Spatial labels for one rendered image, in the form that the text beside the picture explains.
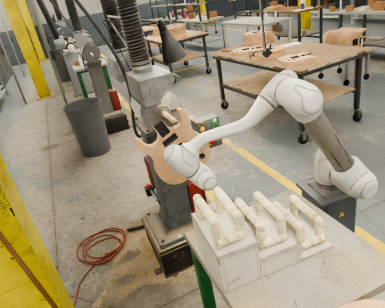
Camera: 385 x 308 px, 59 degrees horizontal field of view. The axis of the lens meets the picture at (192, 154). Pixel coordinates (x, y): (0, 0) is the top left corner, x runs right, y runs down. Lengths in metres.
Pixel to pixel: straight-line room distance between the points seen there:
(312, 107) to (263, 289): 0.73
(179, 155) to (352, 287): 0.83
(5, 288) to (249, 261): 1.25
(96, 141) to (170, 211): 2.47
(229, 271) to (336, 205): 1.03
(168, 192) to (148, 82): 1.00
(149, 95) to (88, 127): 3.05
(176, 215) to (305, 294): 1.48
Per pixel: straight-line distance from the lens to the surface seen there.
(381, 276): 1.35
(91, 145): 4.79
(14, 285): 1.99
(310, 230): 1.47
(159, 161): 1.92
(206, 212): 1.15
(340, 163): 1.78
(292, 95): 1.48
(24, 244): 1.85
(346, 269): 1.35
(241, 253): 1.18
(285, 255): 1.29
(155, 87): 1.68
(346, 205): 2.13
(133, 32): 1.79
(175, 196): 2.47
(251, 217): 1.24
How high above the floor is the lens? 1.90
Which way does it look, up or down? 26 degrees down
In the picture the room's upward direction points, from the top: 11 degrees counter-clockwise
